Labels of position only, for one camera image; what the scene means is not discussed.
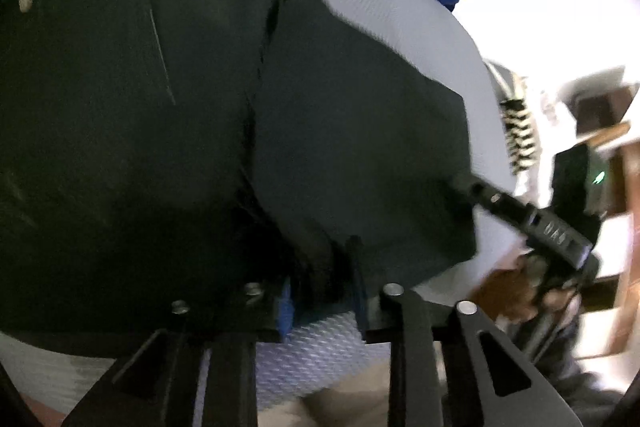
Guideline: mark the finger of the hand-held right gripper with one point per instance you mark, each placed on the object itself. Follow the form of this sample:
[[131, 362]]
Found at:
[[525, 217]]

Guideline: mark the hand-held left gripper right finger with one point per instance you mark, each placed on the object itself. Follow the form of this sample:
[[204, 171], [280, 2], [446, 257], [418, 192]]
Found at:
[[359, 302]]

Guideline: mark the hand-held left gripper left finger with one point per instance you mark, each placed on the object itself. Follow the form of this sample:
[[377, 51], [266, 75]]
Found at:
[[286, 314]]

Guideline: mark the black pants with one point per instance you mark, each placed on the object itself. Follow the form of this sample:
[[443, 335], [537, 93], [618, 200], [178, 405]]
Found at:
[[150, 157]]

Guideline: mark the person's right hand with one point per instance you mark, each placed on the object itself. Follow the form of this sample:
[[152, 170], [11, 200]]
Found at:
[[547, 294]]

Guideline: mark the black and cream striped knit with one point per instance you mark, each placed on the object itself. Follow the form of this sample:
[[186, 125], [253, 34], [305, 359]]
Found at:
[[520, 132]]

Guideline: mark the white spotted bedding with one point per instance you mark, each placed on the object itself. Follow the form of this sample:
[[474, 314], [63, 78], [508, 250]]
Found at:
[[547, 107]]

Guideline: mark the person's leg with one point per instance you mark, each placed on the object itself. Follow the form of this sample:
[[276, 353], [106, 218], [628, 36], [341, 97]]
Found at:
[[345, 407]]

